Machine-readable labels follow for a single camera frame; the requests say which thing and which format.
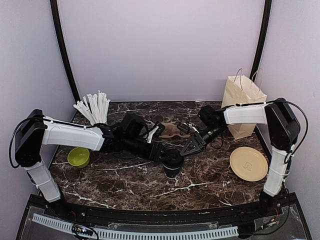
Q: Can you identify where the right black frame post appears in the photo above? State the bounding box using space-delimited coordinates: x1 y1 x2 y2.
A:
250 0 272 81

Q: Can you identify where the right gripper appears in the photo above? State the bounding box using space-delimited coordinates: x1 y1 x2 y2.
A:
180 125 226 158

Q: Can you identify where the black coffee cup lid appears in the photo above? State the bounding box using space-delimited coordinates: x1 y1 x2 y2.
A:
162 149 185 169

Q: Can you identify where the beige plate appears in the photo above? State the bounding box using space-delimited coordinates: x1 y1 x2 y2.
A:
229 147 268 182

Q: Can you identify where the green bowl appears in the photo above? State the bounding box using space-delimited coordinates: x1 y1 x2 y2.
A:
67 147 90 169

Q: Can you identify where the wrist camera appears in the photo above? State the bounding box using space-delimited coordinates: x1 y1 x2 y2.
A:
177 121 199 136
145 122 165 144

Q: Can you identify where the black frame post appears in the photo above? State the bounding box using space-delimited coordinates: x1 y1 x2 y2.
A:
250 0 272 81
50 0 80 101

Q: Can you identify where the left black frame post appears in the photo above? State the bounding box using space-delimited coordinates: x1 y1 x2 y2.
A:
50 0 80 101

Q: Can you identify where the white cable duct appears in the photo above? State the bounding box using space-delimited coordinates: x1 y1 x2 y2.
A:
31 213 239 240

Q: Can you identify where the brown cardboard cup carrier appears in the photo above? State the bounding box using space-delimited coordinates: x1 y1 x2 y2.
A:
159 123 190 139

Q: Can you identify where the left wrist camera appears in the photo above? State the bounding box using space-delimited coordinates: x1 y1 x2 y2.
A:
145 122 165 144

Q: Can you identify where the black paper coffee cup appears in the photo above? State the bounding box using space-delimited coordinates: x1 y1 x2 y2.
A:
162 163 182 179

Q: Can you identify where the black front rail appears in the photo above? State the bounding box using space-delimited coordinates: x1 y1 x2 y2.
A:
63 200 263 225

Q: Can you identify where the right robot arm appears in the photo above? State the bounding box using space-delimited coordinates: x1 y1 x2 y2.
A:
180 98 303 197

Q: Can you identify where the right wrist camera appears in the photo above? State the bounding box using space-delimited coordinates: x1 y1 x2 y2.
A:
177 121 199 136

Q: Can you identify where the beige paper bag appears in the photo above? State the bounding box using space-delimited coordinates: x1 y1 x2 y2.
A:
221 68 267 140

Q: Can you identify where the white cup of straws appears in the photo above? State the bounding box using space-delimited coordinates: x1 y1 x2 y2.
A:
73 90 111 126

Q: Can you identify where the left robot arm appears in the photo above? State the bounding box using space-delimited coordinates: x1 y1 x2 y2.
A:
8 109 179 218

